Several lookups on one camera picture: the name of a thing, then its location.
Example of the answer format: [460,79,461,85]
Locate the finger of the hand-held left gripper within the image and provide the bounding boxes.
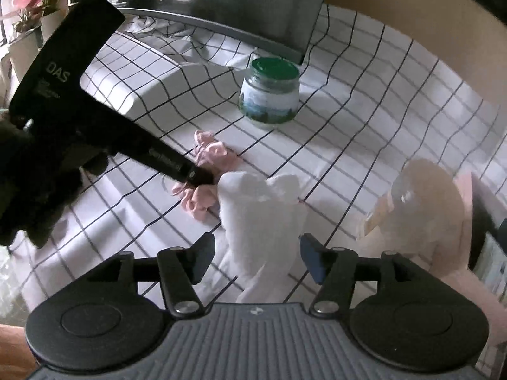
[100,103,215,187]

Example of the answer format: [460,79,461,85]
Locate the pink ruffled scrunchie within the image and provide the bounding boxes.
[171,130,239,219]

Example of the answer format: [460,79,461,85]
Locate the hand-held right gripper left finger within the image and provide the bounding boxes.
[81,233,216,320]

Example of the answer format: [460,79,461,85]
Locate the grey computer monitor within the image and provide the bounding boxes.
[101,0,334,65]

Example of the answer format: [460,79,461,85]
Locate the white plant pot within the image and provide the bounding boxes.
[7,10,69,74]

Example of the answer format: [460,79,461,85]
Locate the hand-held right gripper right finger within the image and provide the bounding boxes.
[300,233,427,319]

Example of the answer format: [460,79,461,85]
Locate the green lid glass jar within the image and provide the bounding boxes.
[239,57,301,126]

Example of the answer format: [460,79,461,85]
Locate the white soft cloth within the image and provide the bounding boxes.
[216,170,310,304]

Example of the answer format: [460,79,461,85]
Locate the white black checkered tablecloth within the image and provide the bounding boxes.
[0,4,507,325]

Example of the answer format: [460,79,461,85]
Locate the pink cardboard box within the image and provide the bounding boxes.
[432,170,507,325]

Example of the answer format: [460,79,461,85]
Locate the clear plastic jar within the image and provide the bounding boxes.
[354,158,469,278]

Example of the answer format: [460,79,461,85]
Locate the person's left hand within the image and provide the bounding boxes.
[0,113,110,249]

